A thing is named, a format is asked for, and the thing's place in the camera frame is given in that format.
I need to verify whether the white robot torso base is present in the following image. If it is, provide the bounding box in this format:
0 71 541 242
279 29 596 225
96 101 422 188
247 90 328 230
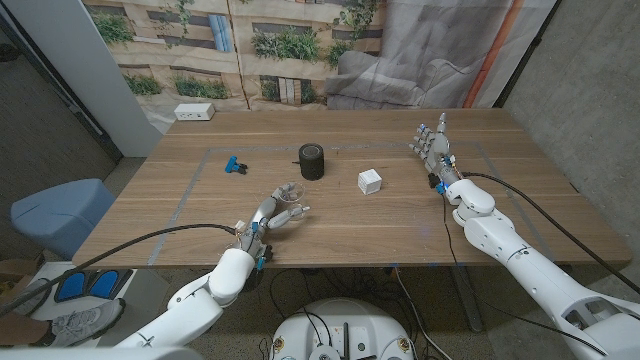
268 297 416 360

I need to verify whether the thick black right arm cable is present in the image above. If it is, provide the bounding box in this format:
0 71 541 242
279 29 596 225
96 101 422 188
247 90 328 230
462 171 640 295

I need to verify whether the brown trouser leg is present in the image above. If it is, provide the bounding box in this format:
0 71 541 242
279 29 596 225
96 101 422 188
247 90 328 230
0 324 51 349

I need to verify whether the blue black clamp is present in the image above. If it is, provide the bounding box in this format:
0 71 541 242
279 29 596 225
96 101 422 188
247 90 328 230
224 155 249 176

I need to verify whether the white power strip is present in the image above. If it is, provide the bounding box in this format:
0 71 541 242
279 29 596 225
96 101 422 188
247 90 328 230
173 102 216 122

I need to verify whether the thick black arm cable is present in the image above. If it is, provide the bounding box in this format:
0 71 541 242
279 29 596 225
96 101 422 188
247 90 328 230
0 223 239 319
462 171 640 295

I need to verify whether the blue upholstered stool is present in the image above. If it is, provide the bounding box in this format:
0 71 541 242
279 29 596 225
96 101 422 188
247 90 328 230
9 177 117 261

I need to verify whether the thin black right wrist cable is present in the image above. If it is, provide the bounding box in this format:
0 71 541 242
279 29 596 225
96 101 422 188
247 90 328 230
441 192 609 357

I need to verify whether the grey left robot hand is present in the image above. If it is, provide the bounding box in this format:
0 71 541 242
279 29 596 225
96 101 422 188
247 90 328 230
234 182 311 271

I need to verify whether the grey table leg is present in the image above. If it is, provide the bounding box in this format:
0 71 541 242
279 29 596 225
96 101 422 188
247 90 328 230
452 264 484 334

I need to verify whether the small white box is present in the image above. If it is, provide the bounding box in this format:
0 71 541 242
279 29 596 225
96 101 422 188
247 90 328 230
357 168 383 196

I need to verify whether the clear glass beaker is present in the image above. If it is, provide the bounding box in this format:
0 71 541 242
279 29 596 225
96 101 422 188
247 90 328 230
277 181 307 221

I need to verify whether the grey sneaker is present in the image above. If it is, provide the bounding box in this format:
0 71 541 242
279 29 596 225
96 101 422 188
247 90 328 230
9 279 51 316
49 298 126 347

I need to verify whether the black cylindrical speaker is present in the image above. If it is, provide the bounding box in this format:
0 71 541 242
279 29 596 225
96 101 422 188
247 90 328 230
298 142 326 182

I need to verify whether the brown cardboard box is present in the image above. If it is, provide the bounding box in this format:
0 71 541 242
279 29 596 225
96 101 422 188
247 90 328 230
0 257 45 284

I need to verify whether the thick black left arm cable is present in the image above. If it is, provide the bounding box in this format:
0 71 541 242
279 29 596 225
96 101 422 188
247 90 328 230
0 223 239 319

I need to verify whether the blue black foot pedal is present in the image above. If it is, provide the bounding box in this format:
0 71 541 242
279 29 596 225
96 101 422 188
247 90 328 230
53 268 134 304

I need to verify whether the grey floor cable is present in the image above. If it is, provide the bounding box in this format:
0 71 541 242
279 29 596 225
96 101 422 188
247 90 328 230
393 267 454 360

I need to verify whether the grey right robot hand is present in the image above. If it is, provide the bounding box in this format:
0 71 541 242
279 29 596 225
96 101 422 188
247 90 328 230
408 111 464 195

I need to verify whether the printed backdrop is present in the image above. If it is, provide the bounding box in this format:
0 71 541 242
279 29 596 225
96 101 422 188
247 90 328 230
82 0 559 135

